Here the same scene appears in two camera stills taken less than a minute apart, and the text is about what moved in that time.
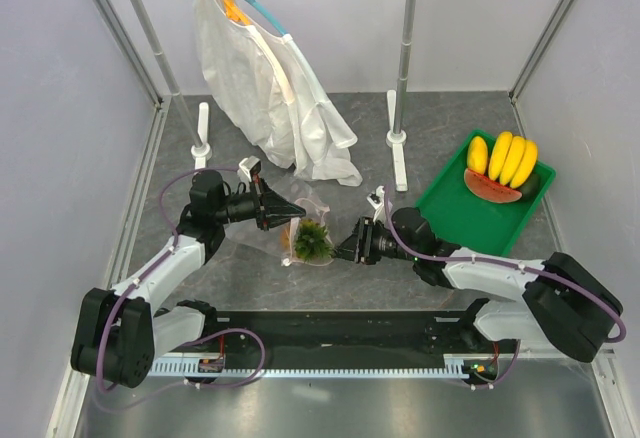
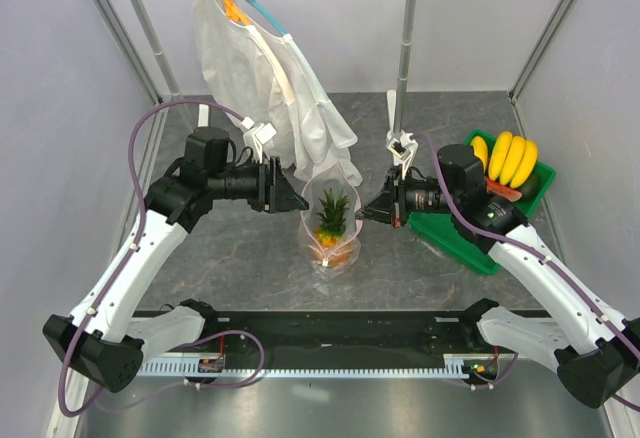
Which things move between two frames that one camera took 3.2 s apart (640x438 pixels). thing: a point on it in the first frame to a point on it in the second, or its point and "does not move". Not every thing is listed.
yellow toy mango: (478, 155) does not move
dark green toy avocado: (531, 188) does not move
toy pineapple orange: (308, 239) to (332, 246)
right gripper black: (358, 246) to (381, 207)
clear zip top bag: (304, 239) to (330, 223)
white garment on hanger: (271, 94) does not move
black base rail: (343, 332) does not move
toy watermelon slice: (488, 189) does not move
